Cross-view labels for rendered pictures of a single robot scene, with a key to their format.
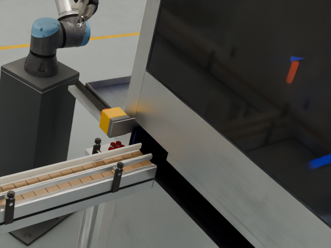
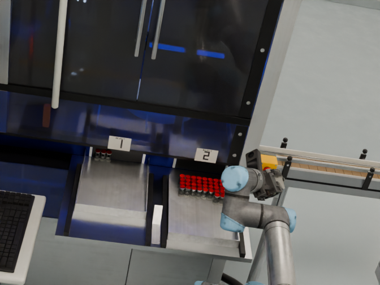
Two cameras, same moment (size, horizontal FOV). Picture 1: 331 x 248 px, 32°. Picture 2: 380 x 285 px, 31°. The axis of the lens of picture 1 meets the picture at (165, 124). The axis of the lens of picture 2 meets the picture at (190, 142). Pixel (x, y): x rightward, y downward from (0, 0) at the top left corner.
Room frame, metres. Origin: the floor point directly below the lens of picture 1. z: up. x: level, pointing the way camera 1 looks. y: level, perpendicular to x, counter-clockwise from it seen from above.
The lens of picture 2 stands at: (3.66, 1.26, 2.54)
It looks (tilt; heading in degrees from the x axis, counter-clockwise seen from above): 34 degrees down; 216
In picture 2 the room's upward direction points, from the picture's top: 12 degrees clockwise
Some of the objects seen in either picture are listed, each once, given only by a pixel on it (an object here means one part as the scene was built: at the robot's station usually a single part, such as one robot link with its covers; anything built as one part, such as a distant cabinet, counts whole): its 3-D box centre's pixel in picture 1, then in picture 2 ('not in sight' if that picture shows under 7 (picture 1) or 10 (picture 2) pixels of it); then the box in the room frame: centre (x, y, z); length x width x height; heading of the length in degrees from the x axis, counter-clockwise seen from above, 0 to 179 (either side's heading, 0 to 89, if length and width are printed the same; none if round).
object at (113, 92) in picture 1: (134, 102); (202, 209); (1.96, 0.14, 0.90); 0.34 x 0.26 x 0.04; 44
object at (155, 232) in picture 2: not in sight; (157, 223); (2.17, 0.11, 0.91); 0.14 x 0.03 x 0.06; 44
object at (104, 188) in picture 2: not in sight; (113, 182); (2.13, -0.17, 0.90); 0.34 x 0.26 x 0.04; 44
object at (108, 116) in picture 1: (114, 121); (266, 164); (1.63, 0.17, 0.99); 0.08 x 0.07 x 0.07; 44
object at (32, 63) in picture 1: (42, 59); not in sight; (2.23, 0.60, 0.84); 0.15 x 0.15 x 0.10
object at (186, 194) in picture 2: not in sight; (201, 193); (1.90, 0.08, 0.90); 0.18 x 0.02 x 0.05; 134
